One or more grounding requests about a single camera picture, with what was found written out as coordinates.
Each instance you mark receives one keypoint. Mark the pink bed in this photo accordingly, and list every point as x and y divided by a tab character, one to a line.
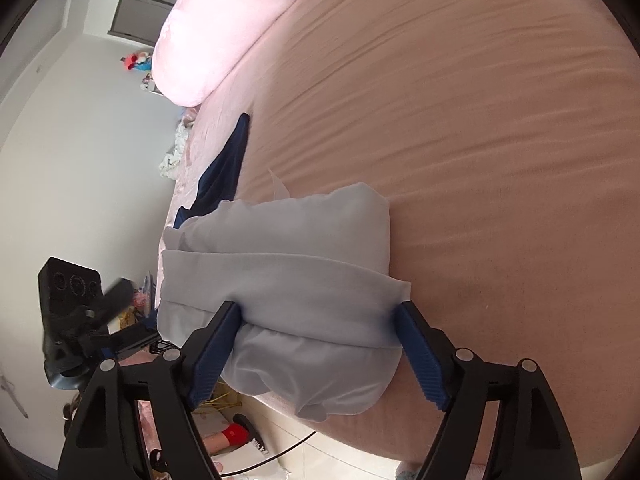
450	160

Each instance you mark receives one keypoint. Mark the navy pants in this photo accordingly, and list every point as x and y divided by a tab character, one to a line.
225	170

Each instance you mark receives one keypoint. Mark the white shelf rack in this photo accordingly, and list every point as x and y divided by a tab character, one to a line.
149	82

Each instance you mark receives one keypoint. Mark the light grey pants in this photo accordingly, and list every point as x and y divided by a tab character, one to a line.
300	285

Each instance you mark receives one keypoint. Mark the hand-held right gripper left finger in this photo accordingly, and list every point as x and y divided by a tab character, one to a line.
215	355

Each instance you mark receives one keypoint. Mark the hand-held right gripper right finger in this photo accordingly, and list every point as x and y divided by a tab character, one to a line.
420	355

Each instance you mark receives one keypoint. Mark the pink folded duvet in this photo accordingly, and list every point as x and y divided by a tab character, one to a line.
215	30

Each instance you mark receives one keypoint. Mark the red and blue plush toy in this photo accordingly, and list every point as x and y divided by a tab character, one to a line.
136	61

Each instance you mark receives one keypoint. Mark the pile of pale clothes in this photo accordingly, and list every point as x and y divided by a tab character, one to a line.
175	150

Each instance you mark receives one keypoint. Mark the grey door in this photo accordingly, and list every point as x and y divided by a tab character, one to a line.
145	10

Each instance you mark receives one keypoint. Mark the red and black slipper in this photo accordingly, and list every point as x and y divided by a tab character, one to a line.
237	432

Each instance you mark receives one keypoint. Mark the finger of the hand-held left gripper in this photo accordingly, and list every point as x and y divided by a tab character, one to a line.
117	297
132	337

